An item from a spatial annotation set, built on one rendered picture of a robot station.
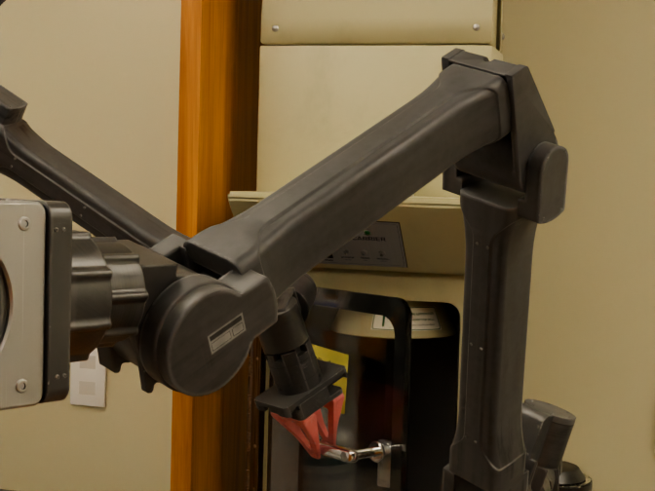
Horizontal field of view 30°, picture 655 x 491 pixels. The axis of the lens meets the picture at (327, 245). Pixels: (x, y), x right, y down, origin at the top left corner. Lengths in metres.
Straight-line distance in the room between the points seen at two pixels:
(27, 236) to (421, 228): 0.88
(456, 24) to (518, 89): 0.62
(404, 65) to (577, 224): 0.52
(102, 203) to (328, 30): 0.41
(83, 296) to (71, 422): 1.58
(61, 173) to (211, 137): 0.26
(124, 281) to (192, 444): 0.90
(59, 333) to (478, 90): 0.43
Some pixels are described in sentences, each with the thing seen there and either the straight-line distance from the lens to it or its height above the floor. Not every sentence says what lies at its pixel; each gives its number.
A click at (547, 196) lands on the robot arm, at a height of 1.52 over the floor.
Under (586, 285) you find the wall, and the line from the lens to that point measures 2.04.
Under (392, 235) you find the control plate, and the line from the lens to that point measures 1.56.
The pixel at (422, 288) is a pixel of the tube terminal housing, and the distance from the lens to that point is 1.64.
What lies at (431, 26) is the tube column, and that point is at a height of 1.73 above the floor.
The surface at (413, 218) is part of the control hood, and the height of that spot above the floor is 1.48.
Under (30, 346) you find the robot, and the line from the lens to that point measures 0.73.
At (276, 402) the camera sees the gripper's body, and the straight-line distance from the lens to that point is 1.46.
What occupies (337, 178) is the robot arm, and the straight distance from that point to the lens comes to 0.91.
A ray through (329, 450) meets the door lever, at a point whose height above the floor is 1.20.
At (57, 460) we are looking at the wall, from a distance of 2.36.
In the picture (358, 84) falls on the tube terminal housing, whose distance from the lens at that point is 1.66.
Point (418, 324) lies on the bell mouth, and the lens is 1.68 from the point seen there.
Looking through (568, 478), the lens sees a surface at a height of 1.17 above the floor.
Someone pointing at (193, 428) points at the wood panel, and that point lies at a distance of 1.66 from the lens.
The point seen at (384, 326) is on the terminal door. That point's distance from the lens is 1.48.
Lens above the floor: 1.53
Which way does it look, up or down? 3 degrees down
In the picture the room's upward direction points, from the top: 2 degrees clockwise
